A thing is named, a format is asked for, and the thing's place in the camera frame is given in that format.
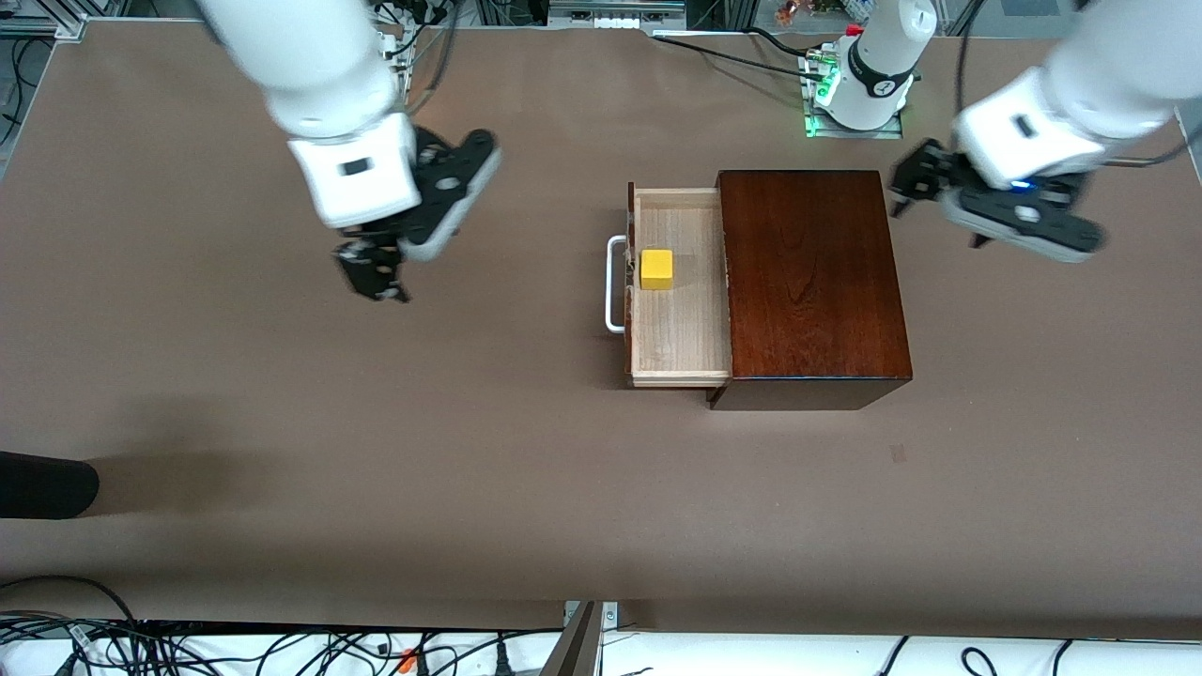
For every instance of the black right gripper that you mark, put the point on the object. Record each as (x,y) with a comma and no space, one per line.
(372,264)

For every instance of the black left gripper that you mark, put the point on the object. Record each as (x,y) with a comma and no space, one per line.
(925,176)

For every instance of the yellow block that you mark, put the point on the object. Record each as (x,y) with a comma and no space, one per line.
(657,268)

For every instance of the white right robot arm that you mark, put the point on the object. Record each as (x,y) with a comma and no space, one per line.
(310,75)

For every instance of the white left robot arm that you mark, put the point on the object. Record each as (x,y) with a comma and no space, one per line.
(1108,75)

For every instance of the dark wooden cabinet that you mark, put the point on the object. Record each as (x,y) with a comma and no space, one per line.
(817,282)

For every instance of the grey metal device box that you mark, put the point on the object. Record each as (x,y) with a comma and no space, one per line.
(610,9)

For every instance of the black cylindrical object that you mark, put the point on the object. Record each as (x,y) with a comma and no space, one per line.
(47,483)

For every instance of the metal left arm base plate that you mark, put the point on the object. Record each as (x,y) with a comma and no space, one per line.
(887,133)

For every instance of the aluminium frame profile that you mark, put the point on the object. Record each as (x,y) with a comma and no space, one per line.
(66,26)

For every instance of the aluminium frame strut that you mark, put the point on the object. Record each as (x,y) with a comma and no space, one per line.
(577,648)

